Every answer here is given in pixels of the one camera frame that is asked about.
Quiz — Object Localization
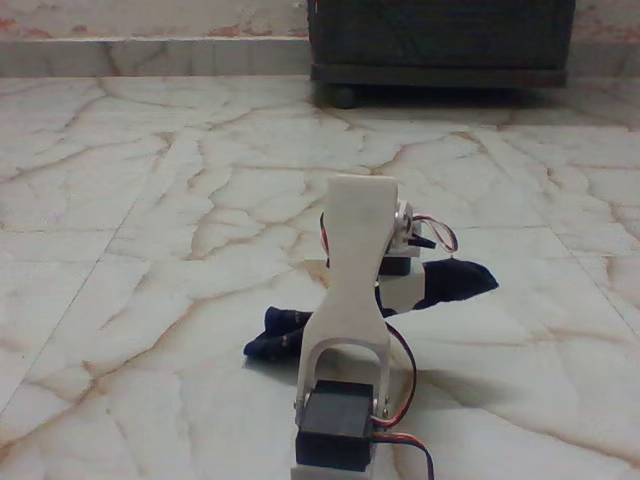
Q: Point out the dark navy sock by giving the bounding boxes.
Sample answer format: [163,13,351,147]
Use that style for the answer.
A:
[243,258,500,362]

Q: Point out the black caster wheel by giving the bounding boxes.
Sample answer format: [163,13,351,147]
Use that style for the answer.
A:
[331,85,356,110]

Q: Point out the long red black servo cable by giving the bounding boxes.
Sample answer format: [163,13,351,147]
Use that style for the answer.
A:
[372,319,435,480]

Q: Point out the dark wooden cabinet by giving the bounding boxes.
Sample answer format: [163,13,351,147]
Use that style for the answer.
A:
[305,0,577,91]

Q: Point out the looped red white servo cable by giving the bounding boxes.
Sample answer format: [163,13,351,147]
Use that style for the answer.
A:
[412,214,459,254]

